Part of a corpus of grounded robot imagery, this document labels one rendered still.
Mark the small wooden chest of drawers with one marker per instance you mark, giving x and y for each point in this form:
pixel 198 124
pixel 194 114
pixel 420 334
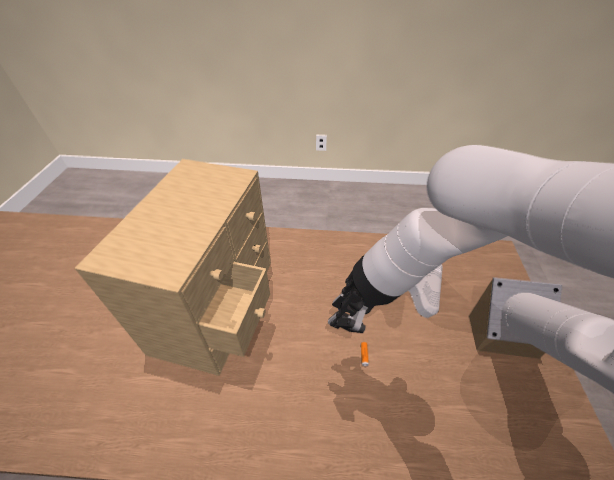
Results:
pixel 140 268

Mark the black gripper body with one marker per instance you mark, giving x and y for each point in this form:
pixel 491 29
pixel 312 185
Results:
pixel 367 295

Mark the orange aa battery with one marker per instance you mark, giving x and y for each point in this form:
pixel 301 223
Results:
pixel 364 354

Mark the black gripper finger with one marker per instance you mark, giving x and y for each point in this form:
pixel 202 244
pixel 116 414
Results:
pixel 345 292
pixel 351 324

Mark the brown wooden drawer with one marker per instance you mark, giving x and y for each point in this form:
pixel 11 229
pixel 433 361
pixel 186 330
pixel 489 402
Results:
pixel 244 290
pixel 204 281
pixel 253 244
pixel 263 258
pixel 219 358
pixel 244 216

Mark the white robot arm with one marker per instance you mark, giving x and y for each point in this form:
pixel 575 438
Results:
pixel 562 208

